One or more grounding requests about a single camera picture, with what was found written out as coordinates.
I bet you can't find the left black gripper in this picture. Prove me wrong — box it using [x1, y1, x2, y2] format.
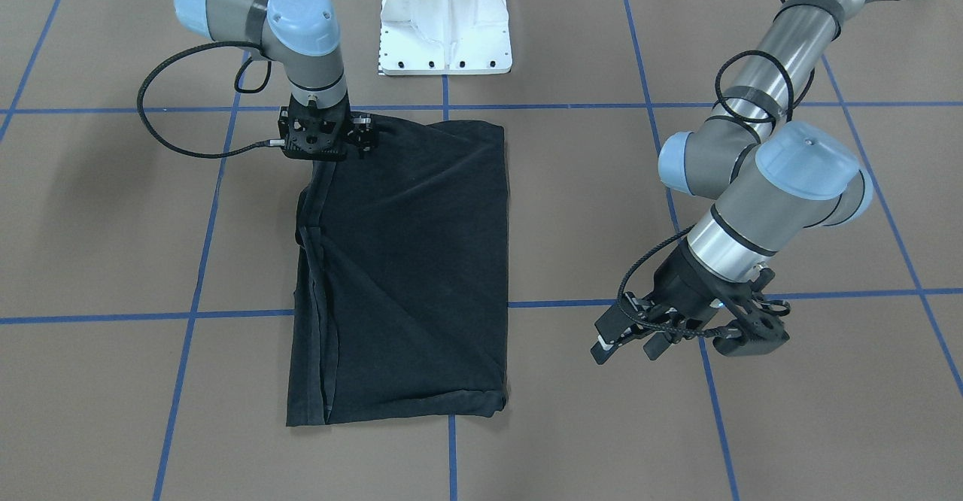
[591, 241, 733, 365]

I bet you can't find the black t-shirt with logo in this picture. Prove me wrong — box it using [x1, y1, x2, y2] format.
[285, 116, 509, 428]

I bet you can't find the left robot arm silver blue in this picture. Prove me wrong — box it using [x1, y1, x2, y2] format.
[591, 0, 909, 364]

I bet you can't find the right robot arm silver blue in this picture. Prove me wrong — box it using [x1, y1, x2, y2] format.
[135, 0, 378, 162]

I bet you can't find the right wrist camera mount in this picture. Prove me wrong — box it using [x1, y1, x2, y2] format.
[278, 98, 350, 162]

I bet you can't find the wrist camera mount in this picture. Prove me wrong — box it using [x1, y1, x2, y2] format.
[712, 265, 791, 357]
[278, 98, 350, 162]

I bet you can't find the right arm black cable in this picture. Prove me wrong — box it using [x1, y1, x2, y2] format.
[136, 41, 290, 160]

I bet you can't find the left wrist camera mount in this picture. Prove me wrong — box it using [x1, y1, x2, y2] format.
[712, 265, 791, 357]

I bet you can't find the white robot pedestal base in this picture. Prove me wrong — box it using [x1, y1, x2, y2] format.
[378, 0, 513, 77]

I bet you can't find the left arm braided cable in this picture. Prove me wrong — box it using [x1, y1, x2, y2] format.
[615, 50, 817, 340]

